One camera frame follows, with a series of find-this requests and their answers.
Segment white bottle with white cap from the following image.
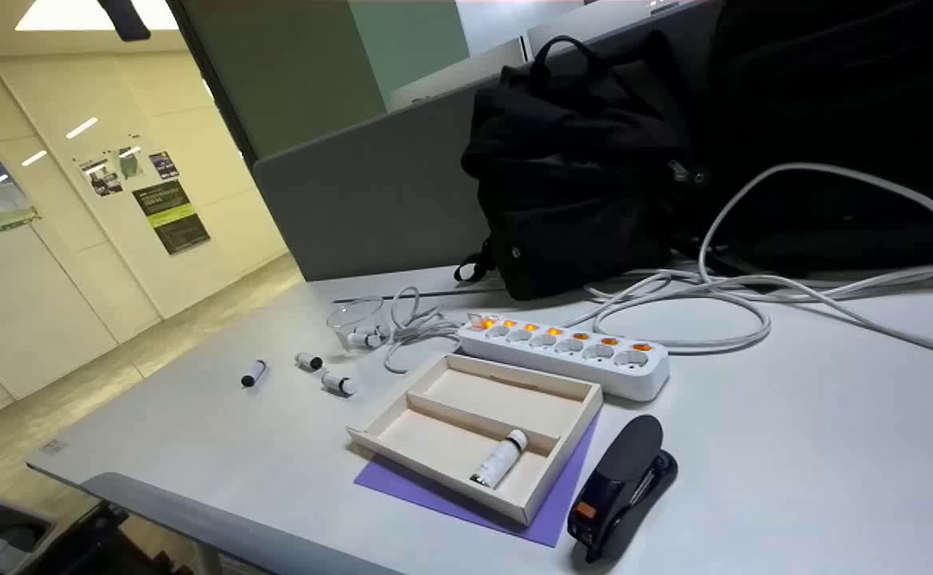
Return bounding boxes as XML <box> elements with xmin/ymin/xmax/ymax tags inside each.
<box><xmin>469</xmin><ymin>429</ymin><xmax>529</xmax><ymax>490</ymax></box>

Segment grey desk partition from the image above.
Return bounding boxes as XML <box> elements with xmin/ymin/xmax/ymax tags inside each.
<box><xmin>249</xmin><ymin>76</ymin><xmax>540</xmax><ymax>280</ymax></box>

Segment white power strip orange switches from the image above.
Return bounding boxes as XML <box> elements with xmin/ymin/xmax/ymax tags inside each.
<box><xmin>454</xmin><ymin>314</ymin><xmax>671</xmax><ymax>406</ymax></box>

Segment wooden divided tray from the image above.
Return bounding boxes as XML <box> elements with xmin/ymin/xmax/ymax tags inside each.
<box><xmin>349</xmin><ymin>352</ymin><xmax>608</xmax><ymax>527</ymax></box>

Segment grey cylinder piece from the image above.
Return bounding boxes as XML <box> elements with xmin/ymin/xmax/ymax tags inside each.
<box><xmin>237</xmin><ymin>357</ymin><xmax>271</xmax><ymax>389</ymax></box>

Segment purple paper sheet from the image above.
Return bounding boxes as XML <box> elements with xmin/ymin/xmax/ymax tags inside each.
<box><xmin>351</xmin><ymin>413</ymin><xmax>605</xmax><ymax>553</ymax></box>

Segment thin white cable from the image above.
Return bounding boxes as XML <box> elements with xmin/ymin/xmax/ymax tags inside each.
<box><xmin>381</xmin><ymin>284</ymin><xmax>464</xmax><ymax>376</ymax></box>

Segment black backpack with handle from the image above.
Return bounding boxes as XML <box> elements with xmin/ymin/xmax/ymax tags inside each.
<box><xmin>451</xmin><ymin>27</ymin><xmax>706</xmax><ymax>302</ymax></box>

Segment thick white power cable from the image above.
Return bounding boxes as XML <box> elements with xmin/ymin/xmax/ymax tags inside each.
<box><xmin>560</xmin><ymin>159</ymin><xmax>933</xmax><ymax>359</ymax></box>

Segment dark wall poster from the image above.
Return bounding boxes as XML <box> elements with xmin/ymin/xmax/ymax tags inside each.
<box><xmin>126</xmin><ymin>176</ymin><xmax>213</xmax><ymax>258</ymax></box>

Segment small photo wall notice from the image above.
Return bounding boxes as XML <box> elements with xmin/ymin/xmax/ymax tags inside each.
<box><xmin>78</xmin><ymin>157</ymin><xmax>124</xmax><ymax>201</ymax></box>

